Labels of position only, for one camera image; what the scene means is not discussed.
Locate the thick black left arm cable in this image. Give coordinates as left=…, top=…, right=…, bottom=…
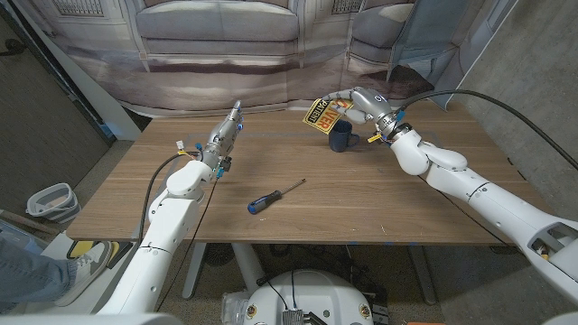
left=137, top=150, right=202, bottom=246

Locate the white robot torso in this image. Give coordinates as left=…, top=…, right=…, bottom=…
left=243, top=269, right=375, bottom=325

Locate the grey white collapsible bucket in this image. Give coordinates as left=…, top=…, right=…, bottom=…
left=25, top=182, right=82, bottom=225

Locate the human operator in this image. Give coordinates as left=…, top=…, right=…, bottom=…
left=0, top=232, right=79, bottom=315

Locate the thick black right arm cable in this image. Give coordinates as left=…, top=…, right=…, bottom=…
left=396, top=88, right=578, bottom=171

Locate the clear plastic bag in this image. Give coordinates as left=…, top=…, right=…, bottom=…
left=220, top=291, right=252, bottom=324

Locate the printed room backdrop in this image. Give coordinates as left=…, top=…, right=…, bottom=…
left=13, top=0, right=520, bottom=118

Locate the yellow black floor object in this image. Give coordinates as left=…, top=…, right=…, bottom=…
left=67, top=240, right=135, bottom=268

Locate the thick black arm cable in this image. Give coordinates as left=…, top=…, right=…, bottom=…
left=396, top=88, right=578, bottom=171
left=137, top=150, right=202, bottom=246

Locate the dark blue mug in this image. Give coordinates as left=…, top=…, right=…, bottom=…
left=328, top=119, right=361, bottom=153

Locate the yellow new driver bumper sticker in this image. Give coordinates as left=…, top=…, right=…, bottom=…
left=302, top=97, right=355, bottom=136

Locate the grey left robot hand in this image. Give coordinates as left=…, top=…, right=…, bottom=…
left=200, top=99, right=245, bottom=175

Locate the blue black handled screwdriver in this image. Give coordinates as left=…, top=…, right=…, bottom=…
left=247, top=178, right=307, bottom=215

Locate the table leg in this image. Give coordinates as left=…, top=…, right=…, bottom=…
left=408, top=246, right=438, bottom=306
left=232, top=243, right=266, bottom=294
left=182, top=243, right=209, bottom=300

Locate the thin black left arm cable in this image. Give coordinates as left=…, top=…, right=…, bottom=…
left=154, top=176, right=220, bottom=313

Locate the black door handle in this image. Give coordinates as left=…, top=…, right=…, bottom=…
left=0, top=38, right=27, bottom=58

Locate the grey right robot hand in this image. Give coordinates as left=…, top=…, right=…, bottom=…
left=321, top=87, right=401, bottom=135

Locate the white grey sneaker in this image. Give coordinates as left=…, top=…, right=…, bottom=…
left=53, top=241, right=114, bottom=308

